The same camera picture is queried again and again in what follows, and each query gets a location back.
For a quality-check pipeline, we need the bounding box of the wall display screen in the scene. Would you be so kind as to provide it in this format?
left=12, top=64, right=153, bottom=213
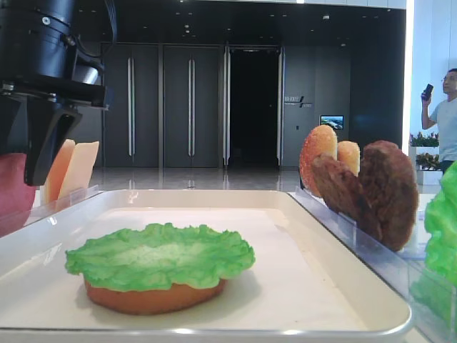
left=320, top=115, right=344, bottom=130

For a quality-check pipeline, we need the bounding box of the front bread bun slice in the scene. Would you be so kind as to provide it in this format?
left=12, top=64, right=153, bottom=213
left=337, top=141, right=361, bottom=176

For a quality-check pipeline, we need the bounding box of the clear acrylic rack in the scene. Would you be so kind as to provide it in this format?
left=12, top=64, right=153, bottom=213
left=291, top=187, right=456, bottom=342
left=1, top=185, right=101, bottom=237

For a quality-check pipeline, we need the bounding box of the back bread bun slice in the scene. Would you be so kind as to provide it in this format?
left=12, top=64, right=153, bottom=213
left=299, top=124, right=338, bottom=197

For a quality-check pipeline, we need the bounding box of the front brown meat patty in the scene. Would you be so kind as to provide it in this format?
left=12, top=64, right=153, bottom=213
left=358, top=140, right=418, bottom=252

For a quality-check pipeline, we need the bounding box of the pale yellow cheese slice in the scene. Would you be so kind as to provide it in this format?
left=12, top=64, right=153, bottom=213
left=58, top=141, right=99, bottom=199

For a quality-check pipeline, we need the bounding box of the back brown meat patty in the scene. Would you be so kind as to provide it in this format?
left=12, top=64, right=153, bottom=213
left=311, top=152, right=383, bottom=242

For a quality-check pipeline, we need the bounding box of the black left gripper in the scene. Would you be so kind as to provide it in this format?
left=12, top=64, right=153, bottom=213
left=1, top=80, right=109, bottom=186

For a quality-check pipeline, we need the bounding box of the orange cheese slice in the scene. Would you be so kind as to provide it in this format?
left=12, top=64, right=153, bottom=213
left=41, top=139, right=76, bottom=204

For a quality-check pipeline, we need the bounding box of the black smartphone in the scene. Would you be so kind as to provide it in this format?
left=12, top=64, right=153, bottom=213
left=421, top=84, right=433, bottom=101

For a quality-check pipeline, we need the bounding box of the bread bun slice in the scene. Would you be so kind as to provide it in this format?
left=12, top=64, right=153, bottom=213
left=299, top=124, right=338, bottom=197
left=337, top=141, right=361, bottom=176

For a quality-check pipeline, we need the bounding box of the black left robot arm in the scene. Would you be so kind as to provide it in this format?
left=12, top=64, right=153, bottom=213
left=1, top=1, right=110, bottom=186

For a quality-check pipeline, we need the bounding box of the green lettuce leaf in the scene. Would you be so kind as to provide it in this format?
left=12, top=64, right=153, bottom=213
left=65, top=223, right=256, bottom=292
left=424, top=162, right=456, bottom=286

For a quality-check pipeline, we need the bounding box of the red tomato slice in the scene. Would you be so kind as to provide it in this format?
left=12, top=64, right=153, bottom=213
left=1, top=153, right=36, bottom=217

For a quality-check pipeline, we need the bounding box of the brown meat patty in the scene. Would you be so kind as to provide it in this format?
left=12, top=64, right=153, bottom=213
left=358, top=140, right=418, bottom=252
left=311, top=152, right=383, bottom=242

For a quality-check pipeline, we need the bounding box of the clear acrylic rack right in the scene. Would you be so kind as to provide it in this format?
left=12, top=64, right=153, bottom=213
left=291, top=187, right=456, bottom=342

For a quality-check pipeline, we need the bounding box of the man in grey shirt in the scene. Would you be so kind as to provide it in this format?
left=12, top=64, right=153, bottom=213
left=421, top=68, right=456, bottom=174

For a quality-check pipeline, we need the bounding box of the green lettuce leaf in rack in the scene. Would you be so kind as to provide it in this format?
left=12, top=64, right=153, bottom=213
left=424, top=162, right=456, bottom=286

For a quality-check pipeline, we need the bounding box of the white tray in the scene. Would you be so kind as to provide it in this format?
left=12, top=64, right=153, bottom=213
left=1, top=190, right=413, bottom=342

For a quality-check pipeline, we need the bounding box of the clear acrylic rack left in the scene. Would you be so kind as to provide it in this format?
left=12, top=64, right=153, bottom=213
left=1, top=185, right=101, bottom=237

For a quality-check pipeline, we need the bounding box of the flower planter box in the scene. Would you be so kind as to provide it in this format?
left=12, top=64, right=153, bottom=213
left=409, top=132, right=443, bottom=186

